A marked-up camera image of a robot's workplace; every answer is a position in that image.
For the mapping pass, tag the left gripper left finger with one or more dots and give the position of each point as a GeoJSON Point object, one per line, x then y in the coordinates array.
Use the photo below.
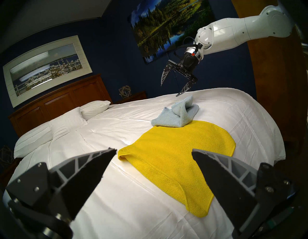
{"type": "Point", "coordinates": [77, 183]}

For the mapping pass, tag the forest lake canvas print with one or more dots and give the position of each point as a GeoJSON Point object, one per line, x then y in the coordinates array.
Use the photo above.
{"type": "Point", "coordinates": [168, 26]}

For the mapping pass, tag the white framed flower picture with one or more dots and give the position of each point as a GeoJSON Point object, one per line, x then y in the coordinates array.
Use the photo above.
{"type": "Point", "coordinates": [48, 67]}

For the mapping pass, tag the brown wooden nightstand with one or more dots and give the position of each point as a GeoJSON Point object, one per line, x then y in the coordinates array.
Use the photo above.
{"type": "Point", "coordinates": [8, 168]}
{"type": "Point", "coordinates": [133, 96]}

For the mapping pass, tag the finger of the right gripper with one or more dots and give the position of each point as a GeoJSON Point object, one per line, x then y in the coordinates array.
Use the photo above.
{"type": "Point", "coordinates": [166, 74]}
{"type": "Point", "coordinates": [185, 88]}

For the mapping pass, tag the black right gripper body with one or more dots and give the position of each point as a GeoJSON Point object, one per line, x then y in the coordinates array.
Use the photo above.
{"type": "Point", "coordinates": [187, 62]}

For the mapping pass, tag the white bed with duvet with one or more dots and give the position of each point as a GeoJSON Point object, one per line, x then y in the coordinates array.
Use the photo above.
{"type": "Point", "coordinates": [120, 135]}

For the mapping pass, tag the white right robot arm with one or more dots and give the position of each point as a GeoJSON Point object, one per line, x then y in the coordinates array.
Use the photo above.
{"type": "Point", "coordinates": [240, 29]}

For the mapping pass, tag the yellow hand towel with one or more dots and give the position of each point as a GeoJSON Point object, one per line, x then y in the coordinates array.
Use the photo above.
{"type": "Point", "coordinates": [173, 159]}

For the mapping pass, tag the brown wooden headboard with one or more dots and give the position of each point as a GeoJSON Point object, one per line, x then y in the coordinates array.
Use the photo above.
{"type": "Point", "coordinates": [60, 101]}

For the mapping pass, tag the light blue hand towel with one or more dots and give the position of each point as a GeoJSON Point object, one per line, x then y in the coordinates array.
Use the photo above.
{"type": "Point", "coordinates": [178, 115]}

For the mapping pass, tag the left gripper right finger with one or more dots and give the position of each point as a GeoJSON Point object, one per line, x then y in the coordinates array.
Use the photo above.
{"type": "Point", "coordinates": [228, 190]}

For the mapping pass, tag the small pleated white cushion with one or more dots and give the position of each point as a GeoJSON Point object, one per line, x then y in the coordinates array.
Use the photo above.
{"type": "Point", "coordinates": [68, 122]}

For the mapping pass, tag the white bed pillow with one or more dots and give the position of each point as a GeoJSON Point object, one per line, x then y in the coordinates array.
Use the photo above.
{"type": "Point", "coordinates": [33, 141]}
{"type": "Point", "coordinates": [95, 108]}

